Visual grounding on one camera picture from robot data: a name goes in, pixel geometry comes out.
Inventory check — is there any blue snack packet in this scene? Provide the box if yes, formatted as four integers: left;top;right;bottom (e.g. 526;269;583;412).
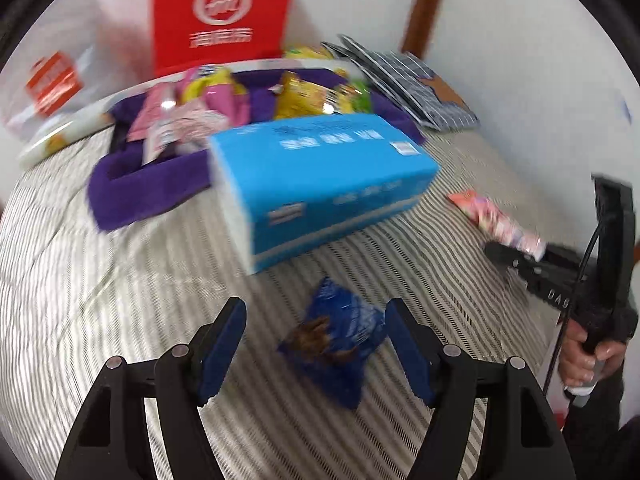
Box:
276;276;388;410

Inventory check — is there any pink striped snack packet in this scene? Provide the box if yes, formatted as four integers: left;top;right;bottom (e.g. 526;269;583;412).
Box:
144;105;232;165

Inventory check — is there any yellow and pink snack packet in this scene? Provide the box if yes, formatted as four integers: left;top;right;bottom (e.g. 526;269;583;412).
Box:
181;64;249;127

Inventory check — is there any person's right hand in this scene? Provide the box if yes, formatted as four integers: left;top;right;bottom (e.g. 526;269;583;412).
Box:
559;327;629;392

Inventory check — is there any brown wooden frame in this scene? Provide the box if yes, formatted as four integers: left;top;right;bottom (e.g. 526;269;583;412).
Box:
402;0;452;56

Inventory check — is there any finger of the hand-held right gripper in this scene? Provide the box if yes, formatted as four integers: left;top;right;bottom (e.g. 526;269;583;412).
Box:
484;241;551;282

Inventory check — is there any green snack packet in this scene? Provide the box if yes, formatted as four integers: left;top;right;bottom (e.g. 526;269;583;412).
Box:
334;79;374;114

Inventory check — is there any pink and red snack packet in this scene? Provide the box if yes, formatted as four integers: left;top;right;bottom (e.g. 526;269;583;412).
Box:
447;191;547;261

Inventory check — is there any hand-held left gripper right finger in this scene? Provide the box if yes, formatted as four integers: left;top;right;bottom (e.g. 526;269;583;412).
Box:
384;297;578;480

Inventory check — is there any purple fabric storage box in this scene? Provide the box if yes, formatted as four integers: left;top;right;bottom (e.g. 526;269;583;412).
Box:
87;66;426;232

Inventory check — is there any white plastic bag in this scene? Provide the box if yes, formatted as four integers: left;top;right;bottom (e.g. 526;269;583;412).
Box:
2;0;157;133

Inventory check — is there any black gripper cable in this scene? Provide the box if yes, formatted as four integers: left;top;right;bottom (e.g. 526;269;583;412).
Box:
542;220;609;397

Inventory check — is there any striped bed sheet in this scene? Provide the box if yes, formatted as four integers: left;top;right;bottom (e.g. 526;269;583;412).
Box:
0;110;601;480

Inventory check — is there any large yellow snack bag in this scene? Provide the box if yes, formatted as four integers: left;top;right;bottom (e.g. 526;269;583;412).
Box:
283;44;337;62

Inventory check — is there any blue tissue pack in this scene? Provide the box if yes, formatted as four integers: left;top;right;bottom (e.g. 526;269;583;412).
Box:
207;112;441;276

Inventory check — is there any grey checked cloth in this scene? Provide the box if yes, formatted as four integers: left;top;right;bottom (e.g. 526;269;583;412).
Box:
322;34;479;132

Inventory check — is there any red paper bag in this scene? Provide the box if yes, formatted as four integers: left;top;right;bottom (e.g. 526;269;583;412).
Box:
150;0;300;77

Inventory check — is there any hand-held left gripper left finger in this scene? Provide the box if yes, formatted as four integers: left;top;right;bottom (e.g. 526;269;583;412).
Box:
54;297;248;480

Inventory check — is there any small yellow snack packet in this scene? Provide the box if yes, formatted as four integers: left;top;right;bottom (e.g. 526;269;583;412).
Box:
274;71;342;120

